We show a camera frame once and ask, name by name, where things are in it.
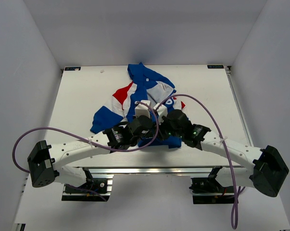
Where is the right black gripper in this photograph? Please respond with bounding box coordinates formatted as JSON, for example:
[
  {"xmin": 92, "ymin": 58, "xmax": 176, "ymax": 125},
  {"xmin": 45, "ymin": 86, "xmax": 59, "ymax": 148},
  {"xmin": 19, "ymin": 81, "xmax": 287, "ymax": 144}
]
[{"xmin": 152, "ymin": 113, "xmax": 183, "ymax": 141}]

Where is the blue white red jacket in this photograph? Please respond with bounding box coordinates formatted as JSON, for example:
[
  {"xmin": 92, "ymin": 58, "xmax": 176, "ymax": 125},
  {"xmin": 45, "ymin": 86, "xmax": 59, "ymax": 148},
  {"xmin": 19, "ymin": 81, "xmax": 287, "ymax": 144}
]
[{"xmin": 90, "ymin": 62, "xmax": 187, "ymax": 149}]

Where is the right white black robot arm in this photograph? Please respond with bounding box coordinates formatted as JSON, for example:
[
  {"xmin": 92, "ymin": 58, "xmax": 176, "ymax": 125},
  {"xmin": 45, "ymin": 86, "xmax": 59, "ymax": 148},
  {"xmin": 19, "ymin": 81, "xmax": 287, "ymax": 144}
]
[{"xmin": 160, "ymin": 109, "xmax": 289, "ymax": 197}]

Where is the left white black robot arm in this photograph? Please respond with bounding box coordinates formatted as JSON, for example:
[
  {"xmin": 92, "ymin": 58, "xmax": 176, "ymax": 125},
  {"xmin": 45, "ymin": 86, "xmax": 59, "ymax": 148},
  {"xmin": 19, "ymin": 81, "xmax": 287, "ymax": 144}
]
[{"xmin": 27, "ymin": 115, "xmax": 154, "ymax": 192}]

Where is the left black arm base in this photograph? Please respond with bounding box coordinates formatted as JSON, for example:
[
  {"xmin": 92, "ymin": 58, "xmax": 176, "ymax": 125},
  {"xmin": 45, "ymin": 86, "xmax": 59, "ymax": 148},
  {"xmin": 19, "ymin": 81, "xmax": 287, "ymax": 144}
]
[{"xmin": 62, "ymin": 168, "xmax": 113, "ymax": 202}]

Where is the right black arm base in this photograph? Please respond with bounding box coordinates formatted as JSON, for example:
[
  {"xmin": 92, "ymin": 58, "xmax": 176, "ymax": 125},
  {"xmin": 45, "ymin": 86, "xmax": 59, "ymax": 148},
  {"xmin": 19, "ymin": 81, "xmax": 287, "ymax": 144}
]
[{"xmin": 189, "ymin": 167, "xmax": 234, "ymax": 205}]

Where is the right blue corner sticker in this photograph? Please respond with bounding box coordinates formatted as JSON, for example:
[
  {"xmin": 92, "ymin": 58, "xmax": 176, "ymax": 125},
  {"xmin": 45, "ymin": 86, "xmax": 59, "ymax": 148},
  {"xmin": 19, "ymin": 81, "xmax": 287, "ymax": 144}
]
[{"xmin": 207, "ymin": 64, "xmax": 224, "ymax": 69}]

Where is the blue corner sticker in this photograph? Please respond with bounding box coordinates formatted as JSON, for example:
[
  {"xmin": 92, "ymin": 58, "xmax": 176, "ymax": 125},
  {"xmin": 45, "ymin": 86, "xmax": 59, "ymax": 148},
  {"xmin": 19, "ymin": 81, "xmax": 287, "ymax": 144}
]
[
  {"xmin": 207, "ymin": 64, "xmax": 224, "ymax": 69},
  {"xmin": 64, "ymin": 66, "xmax": 81, "ymax": 71}
]

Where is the left blue corner sticker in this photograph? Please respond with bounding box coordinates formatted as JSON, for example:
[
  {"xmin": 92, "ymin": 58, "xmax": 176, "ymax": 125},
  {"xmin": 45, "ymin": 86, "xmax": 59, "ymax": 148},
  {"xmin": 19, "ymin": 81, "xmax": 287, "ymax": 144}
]
[{"xmin": 64, "ymin": 66, "xmax": 81, "ymax": 71}]

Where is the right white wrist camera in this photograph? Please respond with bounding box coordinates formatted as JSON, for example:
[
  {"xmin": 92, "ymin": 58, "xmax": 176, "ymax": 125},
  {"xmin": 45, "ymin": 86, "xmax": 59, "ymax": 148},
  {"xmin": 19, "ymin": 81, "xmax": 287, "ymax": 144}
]
[{"xmin": 153, "ymin": 103, "xmax": 168, "ymax": 125}]

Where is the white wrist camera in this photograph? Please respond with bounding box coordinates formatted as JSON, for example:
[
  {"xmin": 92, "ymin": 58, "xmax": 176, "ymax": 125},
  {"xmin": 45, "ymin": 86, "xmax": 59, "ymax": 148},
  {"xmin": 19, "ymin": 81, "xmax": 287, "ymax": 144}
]
[
  {"xmin": 153, "ymin": 103, "xmax": 168, "ymax": 125},
  {"xmin": 135, "ymin": 100, "xmax": 151, "ymax": 118}
]

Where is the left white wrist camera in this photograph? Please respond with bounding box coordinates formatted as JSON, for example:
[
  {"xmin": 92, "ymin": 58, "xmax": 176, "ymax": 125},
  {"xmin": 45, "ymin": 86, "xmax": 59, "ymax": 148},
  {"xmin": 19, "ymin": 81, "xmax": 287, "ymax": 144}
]
[{"xmin": 135, "ymin": 100, "xmax": 151, "ymax": 118}]

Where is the aluminium table rail frame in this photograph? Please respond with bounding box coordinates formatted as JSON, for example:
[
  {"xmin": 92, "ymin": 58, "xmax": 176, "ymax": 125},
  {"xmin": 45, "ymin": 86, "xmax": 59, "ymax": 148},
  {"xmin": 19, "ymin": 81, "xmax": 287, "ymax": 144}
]
[{"xmin": 56, "ymin": 65, "xmax": 253, "ymax": 174}]

